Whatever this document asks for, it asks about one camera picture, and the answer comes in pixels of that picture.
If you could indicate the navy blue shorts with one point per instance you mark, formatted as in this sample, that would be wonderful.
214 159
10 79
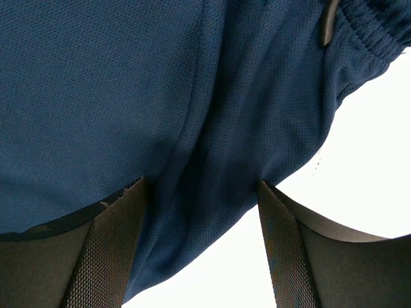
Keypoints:
202 98

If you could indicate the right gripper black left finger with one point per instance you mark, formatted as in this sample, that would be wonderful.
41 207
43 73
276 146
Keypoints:
83 259

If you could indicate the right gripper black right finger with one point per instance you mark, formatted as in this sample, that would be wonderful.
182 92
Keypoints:
317 262

